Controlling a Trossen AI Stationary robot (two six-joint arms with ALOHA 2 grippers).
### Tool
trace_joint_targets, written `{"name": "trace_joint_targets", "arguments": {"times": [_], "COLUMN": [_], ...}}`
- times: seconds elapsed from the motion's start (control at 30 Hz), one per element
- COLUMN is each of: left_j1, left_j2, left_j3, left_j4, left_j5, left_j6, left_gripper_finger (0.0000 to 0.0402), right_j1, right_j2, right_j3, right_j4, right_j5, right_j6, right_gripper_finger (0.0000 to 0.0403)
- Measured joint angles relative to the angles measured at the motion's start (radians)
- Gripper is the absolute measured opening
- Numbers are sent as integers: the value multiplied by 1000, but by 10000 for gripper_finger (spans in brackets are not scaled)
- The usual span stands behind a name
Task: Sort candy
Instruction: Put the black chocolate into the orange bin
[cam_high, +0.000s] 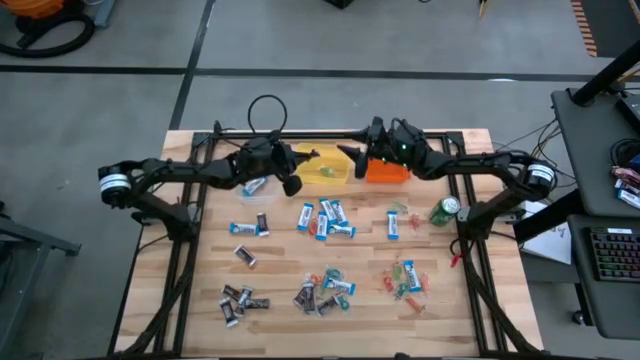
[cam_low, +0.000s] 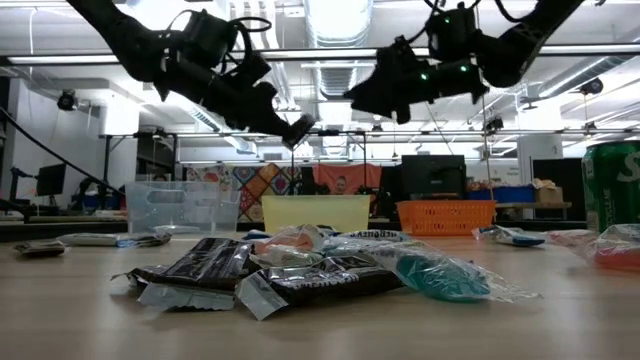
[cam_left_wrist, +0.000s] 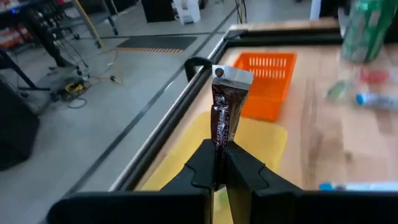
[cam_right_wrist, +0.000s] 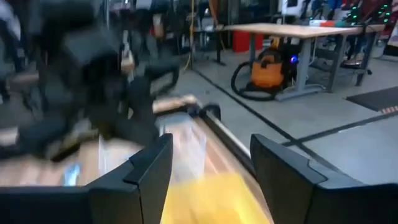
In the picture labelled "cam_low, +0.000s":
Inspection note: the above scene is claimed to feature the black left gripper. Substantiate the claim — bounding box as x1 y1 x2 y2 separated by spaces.
152 49 317 150

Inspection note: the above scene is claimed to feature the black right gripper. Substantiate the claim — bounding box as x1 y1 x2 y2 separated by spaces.
343 35 490 125

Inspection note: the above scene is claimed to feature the pink white wrapper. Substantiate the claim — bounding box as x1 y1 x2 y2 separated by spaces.
252 223 331 256

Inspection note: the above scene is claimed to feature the silver black snack wrapper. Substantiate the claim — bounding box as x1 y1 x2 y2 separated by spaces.
130 236 254 312

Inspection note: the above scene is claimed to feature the red gummy candy packet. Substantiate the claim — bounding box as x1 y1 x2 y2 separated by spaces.
582 234 640 274
547 228 601 249

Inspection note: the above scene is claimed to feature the dark brown chocolate bar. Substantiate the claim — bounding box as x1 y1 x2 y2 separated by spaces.
234 254 405 321
13 239 68 259

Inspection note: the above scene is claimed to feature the teal gummy candy packet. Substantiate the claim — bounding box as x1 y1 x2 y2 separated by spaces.
369 239 544 305

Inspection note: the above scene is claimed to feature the colourful patchwork quilt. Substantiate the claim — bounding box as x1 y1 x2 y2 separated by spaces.
185 162 304 224

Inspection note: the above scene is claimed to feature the orange cloth banner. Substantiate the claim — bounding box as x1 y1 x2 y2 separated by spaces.
312 163 384 197

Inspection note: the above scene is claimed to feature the yellow plastic bin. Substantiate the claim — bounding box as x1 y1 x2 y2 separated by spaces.
260 194 372 235

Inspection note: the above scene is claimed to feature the large black monitor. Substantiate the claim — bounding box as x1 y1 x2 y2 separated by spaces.
400 154 468 197

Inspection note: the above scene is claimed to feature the orange plastic basket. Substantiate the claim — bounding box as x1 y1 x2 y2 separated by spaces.
396 199 499 237

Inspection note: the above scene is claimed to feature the blue storage bin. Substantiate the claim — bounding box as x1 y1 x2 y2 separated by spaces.
468 185 537 204

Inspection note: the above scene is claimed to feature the clear plastic bin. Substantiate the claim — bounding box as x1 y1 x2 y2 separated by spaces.
124 180 242 236

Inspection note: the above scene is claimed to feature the brown cardboard box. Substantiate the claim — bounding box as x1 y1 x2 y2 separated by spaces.
533 178 565 204

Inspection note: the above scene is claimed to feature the small black monitor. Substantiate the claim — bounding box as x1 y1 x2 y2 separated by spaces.
35 162 68 198

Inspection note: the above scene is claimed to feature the green soda can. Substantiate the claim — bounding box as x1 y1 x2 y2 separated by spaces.
581 140 640 234

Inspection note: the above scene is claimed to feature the silver ventilation duct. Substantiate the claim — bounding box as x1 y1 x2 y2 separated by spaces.
303 0 375 99

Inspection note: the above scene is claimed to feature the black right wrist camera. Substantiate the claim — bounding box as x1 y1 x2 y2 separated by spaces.
427 3 477 62

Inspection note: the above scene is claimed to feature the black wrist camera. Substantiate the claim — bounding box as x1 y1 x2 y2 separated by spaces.
182 8 240 69
427 3 477 62

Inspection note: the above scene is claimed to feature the thin hanging cord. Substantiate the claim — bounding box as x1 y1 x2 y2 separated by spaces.
477 89 496 201

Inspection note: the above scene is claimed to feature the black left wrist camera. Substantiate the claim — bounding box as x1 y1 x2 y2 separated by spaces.
182 8 240 69

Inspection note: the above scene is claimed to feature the black slanting cable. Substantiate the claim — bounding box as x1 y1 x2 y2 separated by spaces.
0 105 127 197

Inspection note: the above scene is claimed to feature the black aluminium table frame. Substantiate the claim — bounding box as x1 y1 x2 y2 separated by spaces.
0 217 589 244

